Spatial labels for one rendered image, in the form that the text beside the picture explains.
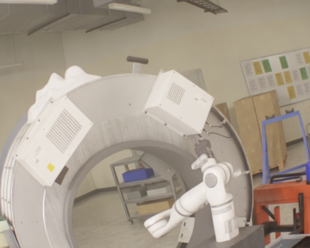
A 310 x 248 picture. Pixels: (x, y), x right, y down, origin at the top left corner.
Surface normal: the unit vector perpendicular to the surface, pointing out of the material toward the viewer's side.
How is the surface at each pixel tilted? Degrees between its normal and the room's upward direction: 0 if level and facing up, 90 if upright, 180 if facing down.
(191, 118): 90
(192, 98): 90
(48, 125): 90
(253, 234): 90
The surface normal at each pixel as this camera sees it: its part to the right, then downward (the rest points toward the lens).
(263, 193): -0.85, 0.23
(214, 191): -0.58, 0.22
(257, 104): -0.37, 0.12
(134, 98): 0.47, -0.10
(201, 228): -0.88, -0.17
